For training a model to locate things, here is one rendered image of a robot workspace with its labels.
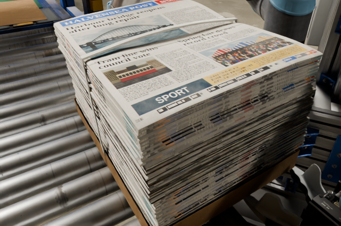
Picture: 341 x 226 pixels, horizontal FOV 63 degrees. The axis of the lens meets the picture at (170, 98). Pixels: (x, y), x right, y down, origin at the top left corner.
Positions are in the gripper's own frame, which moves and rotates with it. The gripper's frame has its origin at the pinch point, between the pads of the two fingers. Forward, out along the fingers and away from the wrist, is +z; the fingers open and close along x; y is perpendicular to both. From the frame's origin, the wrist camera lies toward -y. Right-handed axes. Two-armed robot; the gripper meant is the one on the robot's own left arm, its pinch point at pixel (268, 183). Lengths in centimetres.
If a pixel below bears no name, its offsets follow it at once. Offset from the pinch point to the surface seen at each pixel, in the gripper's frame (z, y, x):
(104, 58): 16.1, 22.9, 20.9
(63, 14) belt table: 126, -1, 5
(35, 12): 135, 0, 17
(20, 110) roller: 48, -1, 34
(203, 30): 17.2, 23.2, 2.7
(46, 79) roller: 61, -1, 26
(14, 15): 134, 0, 26
